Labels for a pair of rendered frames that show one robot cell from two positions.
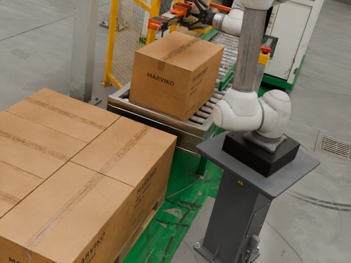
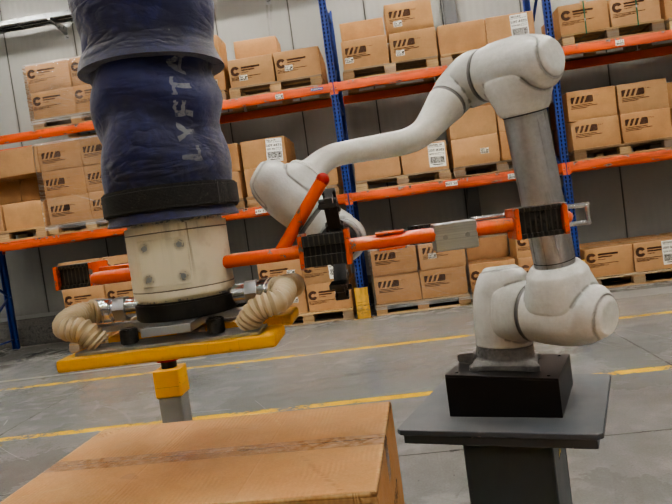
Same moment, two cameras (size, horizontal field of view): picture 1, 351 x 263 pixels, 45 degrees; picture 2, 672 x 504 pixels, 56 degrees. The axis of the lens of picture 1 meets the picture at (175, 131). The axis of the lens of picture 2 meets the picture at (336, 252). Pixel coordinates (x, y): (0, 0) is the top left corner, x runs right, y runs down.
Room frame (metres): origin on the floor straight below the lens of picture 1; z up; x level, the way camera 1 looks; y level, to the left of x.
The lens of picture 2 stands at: (2.70, 1.16, 1.31)
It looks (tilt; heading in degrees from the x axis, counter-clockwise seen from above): 3 degrees down; 259
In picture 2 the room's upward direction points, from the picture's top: 8 degrees counter-clockwise
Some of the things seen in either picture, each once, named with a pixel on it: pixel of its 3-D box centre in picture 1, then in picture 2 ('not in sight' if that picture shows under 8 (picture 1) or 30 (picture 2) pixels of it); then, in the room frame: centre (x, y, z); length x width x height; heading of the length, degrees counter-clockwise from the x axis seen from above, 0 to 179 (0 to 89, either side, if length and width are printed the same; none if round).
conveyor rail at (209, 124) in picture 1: (243, 82); not in sight; (3.45, -0.49, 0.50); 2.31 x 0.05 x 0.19; 164
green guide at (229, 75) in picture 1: (248, 57); not in sight; (3.81, -0.53, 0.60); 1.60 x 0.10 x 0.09; 164
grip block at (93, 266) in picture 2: not in sight; (82, 274); (2.97, -0.29, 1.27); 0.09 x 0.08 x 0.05; 75
